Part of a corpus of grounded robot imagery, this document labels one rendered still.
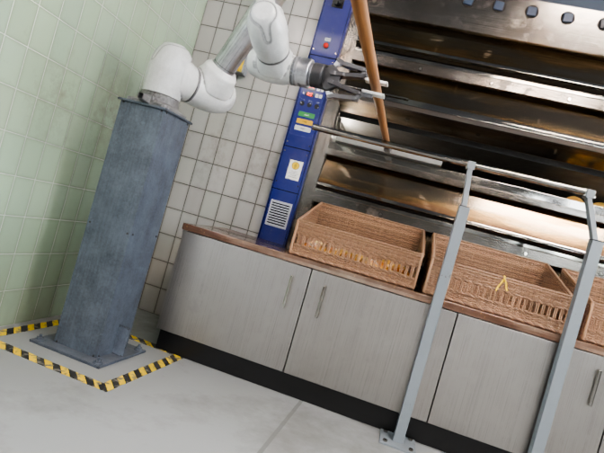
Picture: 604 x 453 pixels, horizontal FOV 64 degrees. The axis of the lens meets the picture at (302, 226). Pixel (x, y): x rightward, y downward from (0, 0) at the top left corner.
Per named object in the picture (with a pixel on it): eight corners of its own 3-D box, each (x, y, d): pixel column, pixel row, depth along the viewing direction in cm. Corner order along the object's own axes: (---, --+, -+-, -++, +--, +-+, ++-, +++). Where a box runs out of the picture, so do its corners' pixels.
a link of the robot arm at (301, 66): (294, 89, 158) (311, 93, 156) (288, 79, 149) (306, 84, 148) (301, 62, 158) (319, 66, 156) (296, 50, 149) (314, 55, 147)
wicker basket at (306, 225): (306, 251, 256) (320, 200, 256) (411, 282, 246) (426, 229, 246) (286, 252, 209) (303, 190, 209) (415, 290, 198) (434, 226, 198)
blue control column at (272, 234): (299, 302, 450) (362, 78, 449) (315, 307, 447) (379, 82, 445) (227, 341, 261) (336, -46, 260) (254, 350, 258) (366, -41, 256)
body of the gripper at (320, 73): (317, 66, 156) (345, 71, 154) (310, 91, 156) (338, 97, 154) (313, 57, 148) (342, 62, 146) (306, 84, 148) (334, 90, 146)
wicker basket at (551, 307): (417, 284, 245) (431, 231, 245) (533, 318, 233) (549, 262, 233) (420, 292, 197) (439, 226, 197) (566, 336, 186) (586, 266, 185)
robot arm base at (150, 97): (119, 95, 187) (122, 81, 186) (149, 111, 208) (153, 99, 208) (159, 105, 182) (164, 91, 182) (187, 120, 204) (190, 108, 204)
